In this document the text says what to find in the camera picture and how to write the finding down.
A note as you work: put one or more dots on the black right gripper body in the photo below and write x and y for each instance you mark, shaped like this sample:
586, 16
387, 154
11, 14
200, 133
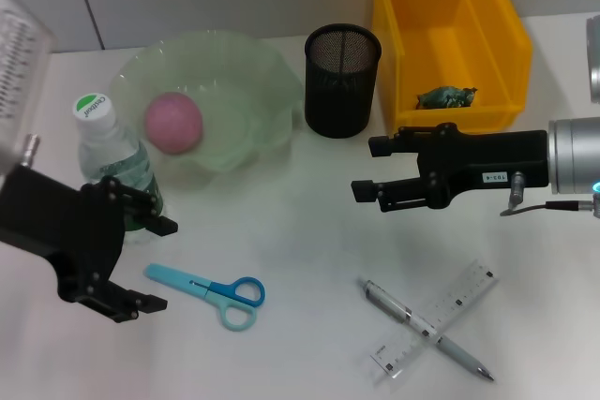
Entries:
478, 161

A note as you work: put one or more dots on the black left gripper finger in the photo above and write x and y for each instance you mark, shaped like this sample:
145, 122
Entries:
122, 301
140, 208

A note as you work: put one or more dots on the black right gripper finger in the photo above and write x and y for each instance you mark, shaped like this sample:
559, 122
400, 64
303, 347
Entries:
408, 140
403, 194

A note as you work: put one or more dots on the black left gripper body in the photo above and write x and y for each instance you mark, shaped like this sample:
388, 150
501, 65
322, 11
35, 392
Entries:
61, 226

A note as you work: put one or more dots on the green plastic wrapper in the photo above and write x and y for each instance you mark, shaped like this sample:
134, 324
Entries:
447, 98

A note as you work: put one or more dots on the clear green-label water bottle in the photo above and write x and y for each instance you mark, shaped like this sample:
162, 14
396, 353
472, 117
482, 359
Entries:
108, 152

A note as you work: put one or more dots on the pink peach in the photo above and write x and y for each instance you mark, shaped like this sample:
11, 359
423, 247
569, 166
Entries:
173, 123

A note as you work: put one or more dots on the blue scissors with sheath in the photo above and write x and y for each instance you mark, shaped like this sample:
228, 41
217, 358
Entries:
234, 294

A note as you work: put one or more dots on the black mesh pen holder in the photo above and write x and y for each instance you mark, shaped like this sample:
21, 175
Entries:
340, 95

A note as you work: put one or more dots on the grey silver pen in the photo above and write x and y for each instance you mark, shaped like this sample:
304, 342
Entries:
389, 304

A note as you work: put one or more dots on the transparent plastic ruler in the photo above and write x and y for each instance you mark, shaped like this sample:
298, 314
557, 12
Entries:
464, 292

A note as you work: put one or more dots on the green glass fruit plate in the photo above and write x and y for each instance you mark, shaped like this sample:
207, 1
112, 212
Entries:
244, 91

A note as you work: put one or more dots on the yellow plastic bin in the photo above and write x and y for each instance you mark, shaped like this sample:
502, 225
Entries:
445, 44

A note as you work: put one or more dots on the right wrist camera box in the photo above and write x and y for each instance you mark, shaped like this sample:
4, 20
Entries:
594, 63

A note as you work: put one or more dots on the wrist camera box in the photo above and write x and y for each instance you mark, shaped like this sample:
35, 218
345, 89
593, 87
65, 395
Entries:
594, 63
23, 67

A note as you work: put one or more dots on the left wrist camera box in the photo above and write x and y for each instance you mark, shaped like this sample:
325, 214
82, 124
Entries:
23, 67

